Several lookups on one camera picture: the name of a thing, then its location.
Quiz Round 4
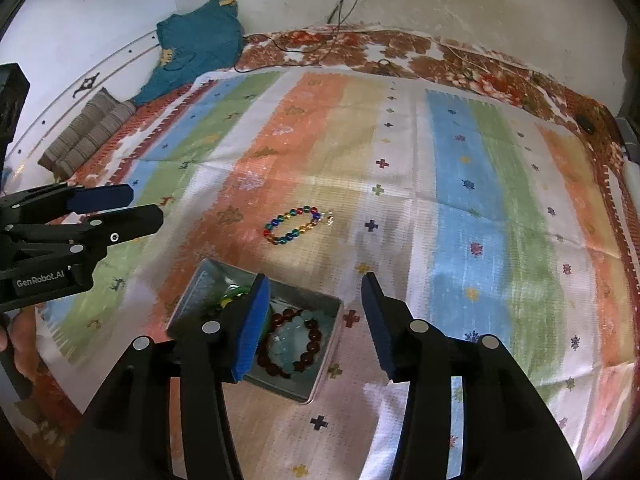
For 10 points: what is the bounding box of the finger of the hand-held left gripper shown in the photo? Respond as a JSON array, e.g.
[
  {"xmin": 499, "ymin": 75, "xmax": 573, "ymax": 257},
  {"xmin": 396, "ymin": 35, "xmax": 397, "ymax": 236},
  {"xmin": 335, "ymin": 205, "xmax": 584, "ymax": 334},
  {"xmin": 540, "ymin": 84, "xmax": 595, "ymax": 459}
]
[
  {"xmin": 4, "ymin": 203, "xmax": 164, "ymax": 263},
  {"xmin": 0, "ymin": 183, "xmax": 135, "ymax": 227}
]

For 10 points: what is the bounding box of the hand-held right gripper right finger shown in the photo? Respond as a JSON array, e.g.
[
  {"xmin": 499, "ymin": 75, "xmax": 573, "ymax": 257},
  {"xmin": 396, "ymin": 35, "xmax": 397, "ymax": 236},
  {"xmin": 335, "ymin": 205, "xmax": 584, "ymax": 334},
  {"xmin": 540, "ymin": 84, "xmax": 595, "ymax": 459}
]
[{"xmin": 361, "ymin": 271, "xmax": 583, "ymax": 480}]

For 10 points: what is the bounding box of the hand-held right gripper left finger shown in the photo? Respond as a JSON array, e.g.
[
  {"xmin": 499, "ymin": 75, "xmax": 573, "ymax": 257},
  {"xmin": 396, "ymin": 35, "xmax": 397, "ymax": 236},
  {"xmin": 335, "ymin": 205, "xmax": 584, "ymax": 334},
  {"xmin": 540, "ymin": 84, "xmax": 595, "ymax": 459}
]
[{"xmin": 55, "ymin": 272, "xmax": 273, "ymax": 480}]

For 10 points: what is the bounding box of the green bangle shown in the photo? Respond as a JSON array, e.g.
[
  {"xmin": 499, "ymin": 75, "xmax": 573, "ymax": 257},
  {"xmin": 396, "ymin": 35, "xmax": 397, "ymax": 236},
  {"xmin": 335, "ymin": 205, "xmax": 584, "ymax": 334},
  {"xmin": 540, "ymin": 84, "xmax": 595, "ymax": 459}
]
[{"xmin": 210, "ymin": 284, "xmax": 275, "ymax": 343}]

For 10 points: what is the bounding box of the red bead bracelet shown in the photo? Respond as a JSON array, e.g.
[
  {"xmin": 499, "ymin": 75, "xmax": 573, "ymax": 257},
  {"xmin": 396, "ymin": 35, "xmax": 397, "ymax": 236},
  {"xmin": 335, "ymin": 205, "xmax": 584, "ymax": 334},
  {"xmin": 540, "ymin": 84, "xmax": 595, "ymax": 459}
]
[{"xmin": 256, "ymin": 307, "xmax": 325, "ymax": 378}]

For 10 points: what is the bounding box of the silver metal tin box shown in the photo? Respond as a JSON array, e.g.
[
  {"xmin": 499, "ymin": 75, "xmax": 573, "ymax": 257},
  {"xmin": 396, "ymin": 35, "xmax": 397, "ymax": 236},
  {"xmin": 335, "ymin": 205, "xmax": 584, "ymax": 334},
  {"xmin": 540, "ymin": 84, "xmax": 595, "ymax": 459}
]
[{"xmin": 166, "ymin": 258, "xmax": 344, "ymax": 404}]

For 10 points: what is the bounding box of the rainbow bead bracelet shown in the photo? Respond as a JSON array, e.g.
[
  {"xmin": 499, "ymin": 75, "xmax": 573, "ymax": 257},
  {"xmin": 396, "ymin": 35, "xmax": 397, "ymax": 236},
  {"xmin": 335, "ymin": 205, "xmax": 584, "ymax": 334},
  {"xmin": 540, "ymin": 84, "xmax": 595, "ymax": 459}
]
[{"xmin": 262, "ymin": 204, "xmax": 336, "ymax": 247}]

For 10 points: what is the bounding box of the person's left hand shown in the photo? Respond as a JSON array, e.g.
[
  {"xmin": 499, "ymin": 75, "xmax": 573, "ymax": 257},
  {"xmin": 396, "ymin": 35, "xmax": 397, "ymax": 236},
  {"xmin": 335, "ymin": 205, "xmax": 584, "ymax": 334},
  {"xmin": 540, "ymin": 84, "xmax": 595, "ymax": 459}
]
[{"xmin": 0, "ymin": 307, "xmax": 41, "ymax": 378}]

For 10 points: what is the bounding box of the brown striped cushion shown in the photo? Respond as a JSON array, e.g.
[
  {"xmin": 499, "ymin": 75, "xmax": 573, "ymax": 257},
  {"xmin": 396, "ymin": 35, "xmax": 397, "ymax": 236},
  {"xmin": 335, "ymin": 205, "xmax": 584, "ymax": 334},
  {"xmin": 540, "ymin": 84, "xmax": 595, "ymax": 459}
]
[{"xmin": 37, "ymin": 87, "xmax": 137, "ymax": 181}]

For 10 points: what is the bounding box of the white panel with black emblem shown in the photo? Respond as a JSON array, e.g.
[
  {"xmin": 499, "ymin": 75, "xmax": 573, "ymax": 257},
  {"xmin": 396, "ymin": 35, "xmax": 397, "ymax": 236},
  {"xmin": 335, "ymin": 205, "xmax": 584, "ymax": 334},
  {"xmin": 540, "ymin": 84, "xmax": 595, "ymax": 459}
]
[{"xmin": 0, "ymin": 30, "xmax": 161, "ymax": 196}]

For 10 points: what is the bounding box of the striped pastel mat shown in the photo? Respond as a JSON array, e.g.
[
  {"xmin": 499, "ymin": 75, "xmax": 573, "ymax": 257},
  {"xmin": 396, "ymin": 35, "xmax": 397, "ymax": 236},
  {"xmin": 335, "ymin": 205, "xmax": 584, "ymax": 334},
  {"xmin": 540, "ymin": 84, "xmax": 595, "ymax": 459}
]
[{"xmin": 37, "ymin": 67, "xmax": 640, "ymax": 480}]

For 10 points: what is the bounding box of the teal cloth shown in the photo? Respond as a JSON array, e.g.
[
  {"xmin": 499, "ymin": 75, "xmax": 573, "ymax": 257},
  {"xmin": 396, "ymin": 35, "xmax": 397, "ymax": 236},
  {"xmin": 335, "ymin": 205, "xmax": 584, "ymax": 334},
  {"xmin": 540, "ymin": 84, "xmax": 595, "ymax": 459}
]
[{"xmin": 132, "ymin": 0, "xmax": 246, "ymax": 108}]

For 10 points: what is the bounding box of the white pillow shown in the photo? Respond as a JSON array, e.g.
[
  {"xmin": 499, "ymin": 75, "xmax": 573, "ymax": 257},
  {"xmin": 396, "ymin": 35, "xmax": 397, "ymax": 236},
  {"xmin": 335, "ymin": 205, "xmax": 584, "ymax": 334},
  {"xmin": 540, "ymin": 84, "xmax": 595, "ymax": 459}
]
[{"xmin": 622, "ymin": 160, "xmax": 640, "ymax": 196}]

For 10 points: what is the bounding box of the grey box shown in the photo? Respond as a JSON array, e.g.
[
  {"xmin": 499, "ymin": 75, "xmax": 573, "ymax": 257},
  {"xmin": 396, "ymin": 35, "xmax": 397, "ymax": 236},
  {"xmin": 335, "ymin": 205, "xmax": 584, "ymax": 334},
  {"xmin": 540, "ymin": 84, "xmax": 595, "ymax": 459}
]
[{"xmin": 617, "ymin": 115, "xmax": 640, "ymax": 147}]

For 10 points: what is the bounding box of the black cable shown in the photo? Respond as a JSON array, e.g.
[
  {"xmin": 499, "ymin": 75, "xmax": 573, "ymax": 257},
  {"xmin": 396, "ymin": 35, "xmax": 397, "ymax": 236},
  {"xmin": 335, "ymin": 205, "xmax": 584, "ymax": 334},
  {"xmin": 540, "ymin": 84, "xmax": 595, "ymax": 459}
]
[{"xmin": 235, "ymin": 0, "xmax": 363, "ymax": 73}]

